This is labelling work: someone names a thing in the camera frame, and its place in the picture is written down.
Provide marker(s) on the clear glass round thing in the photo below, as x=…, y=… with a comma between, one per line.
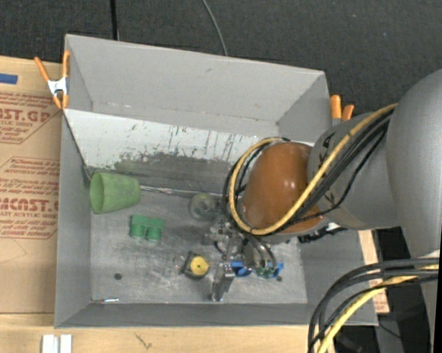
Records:
x=202, y=205

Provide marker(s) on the small thin metal pin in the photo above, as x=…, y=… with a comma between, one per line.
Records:
x=110, y=300

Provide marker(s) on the grey metal bin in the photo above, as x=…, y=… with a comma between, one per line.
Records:
x=182, y=89

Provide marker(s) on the brown cardboard board, red print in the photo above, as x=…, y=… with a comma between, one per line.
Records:
x=16, y=262

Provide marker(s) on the green block with two cylinders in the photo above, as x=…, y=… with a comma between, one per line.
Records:
x=144, y=227

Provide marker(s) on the yellow and black round thing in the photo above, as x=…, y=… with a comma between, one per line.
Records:
x=198, y=265

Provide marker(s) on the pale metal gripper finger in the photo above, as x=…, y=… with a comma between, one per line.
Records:
x=216, y=289
x=228, y=278

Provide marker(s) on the green cup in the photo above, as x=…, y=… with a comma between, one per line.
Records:
x=115, y=193

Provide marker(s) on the blue flat thing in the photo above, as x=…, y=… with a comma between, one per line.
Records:
x=241, y=270

